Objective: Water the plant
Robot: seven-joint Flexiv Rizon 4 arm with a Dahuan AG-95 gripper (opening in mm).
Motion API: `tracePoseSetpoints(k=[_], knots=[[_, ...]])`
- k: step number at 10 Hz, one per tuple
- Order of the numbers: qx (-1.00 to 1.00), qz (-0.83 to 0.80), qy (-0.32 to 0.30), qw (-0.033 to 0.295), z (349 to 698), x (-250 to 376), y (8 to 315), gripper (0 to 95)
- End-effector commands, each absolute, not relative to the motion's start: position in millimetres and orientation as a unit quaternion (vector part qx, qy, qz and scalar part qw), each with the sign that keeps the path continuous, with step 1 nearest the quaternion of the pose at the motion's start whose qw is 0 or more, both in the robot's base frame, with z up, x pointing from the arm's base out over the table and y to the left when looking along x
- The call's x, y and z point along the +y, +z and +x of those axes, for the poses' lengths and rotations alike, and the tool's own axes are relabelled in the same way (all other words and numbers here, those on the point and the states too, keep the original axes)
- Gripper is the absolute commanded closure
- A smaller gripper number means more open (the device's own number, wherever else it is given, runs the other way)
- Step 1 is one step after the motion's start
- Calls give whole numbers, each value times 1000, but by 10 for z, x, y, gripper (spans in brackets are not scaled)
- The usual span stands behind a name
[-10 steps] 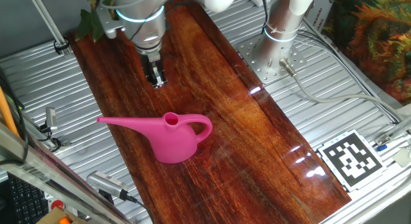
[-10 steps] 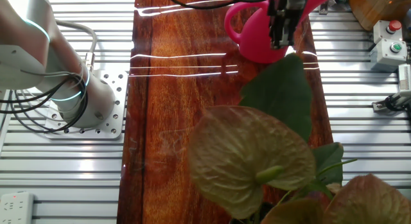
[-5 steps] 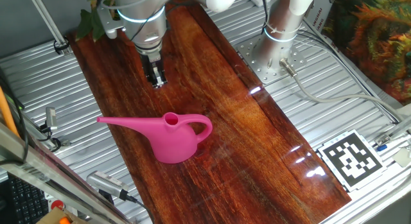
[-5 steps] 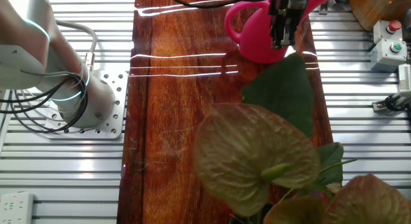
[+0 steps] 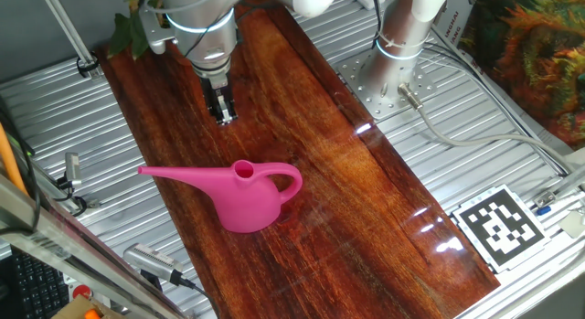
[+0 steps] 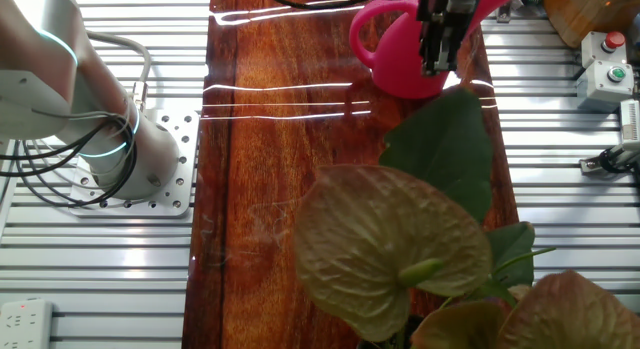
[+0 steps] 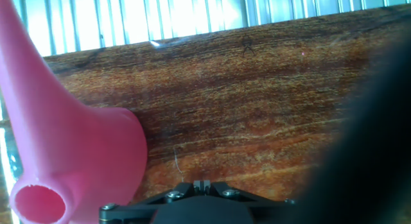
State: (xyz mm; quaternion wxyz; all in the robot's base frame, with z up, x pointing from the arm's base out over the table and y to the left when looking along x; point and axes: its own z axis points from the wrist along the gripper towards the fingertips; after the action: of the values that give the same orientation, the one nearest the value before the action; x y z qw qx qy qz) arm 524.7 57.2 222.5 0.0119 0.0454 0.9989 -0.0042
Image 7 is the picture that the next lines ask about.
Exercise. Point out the pink plastic watering can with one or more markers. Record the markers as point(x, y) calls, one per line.
point(64, 147)

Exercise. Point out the glossy wood grain board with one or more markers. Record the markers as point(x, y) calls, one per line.
point(224, 105)

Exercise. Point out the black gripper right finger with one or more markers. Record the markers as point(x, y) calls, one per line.
point(244, 196)

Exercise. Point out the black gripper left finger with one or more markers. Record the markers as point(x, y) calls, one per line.
point(128, 212)

